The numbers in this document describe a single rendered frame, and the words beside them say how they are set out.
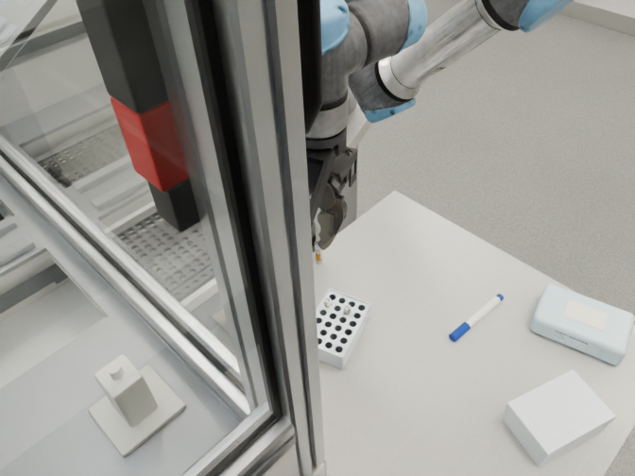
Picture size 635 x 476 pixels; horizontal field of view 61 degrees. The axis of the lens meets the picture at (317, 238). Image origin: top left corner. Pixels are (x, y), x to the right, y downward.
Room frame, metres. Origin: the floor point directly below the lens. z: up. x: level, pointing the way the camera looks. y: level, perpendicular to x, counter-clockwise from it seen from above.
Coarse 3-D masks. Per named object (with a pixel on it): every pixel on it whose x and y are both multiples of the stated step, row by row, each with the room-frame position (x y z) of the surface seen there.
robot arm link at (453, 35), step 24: (480, 0) 0.91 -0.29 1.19; (504, 0) 0.88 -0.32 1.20; (528, 0) 0.85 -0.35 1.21; (552, 0) 0.84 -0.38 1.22; (432, 24) 1.02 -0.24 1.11; (456, 24) 0.95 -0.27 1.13; (480, 24) 0.92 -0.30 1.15; (504, 24) 0.89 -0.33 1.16; (528, 24) 0.85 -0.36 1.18; (408, 48) 1.03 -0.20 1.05; (432, 48) 0.98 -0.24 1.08; (456, 48) 0.95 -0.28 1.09; (360, 72) 1.08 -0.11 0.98; (384, 72) 1.04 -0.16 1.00; (408, 72) 1.01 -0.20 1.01; (432, 72) 0.99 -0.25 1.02; (360, 96) 1.07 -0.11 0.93; (384, 96) 1.03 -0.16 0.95; (408, 96) 1.03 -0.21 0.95
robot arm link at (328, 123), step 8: (344, 104) 0.57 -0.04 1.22; (320, 112) 0.55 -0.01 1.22; (328, 112) 0.56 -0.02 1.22; (336, 112) 0.56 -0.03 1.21; (344, 112) 0.57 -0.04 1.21; (320, 120) 0.55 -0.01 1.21; (328, 120) 0.56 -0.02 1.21; (336, 120) 0.56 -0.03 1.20; (344, 120) 0.57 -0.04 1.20; (312, 128) 0.55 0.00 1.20; (320, 128) 0.55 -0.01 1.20; (328, 128) 0.56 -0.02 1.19; (336, 128) 0.56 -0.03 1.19; (312, 136) 0.55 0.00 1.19; (320, 136) 0.55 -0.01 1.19; (328, 136) 0.56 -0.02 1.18
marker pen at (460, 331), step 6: (498, 294) 0.62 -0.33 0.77; (492, 300) 0.60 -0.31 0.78; (498, 300) 0.60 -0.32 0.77; (486, 306) 0.59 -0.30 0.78; (492, 306) 0.59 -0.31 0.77; (480, 312) 0.58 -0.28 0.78; (486, 312) 0.58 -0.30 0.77; (474, 318) 0.56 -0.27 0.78; (480, 318) 0.57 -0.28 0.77; (462, 324) 0.55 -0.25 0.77; (468, 324) 0.55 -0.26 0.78; (474, 324) 0.56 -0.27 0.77; (456, 330) 0.54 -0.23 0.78; (462, 330) 0.54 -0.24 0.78; (468, 330) 0.54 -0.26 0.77; (450, 336) 0.53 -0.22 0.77; (456, 336) 0.53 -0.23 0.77
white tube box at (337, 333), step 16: (320, 304) 0.59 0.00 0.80; (336, 304) 0.59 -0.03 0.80; (352, 304) 0.60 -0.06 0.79; (368, 304) 0.59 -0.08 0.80; (320, 320) 0.57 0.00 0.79; (336, 320) 0.56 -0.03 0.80; (352, 320) 0.56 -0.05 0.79; (368, 320) 0.58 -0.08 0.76; (320, 336) 0.53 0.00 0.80; (336, 336) 0.53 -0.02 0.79; (352, 336) 0.52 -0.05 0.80; (320, 352) 0.50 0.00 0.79; (336, 352) 0.49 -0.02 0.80
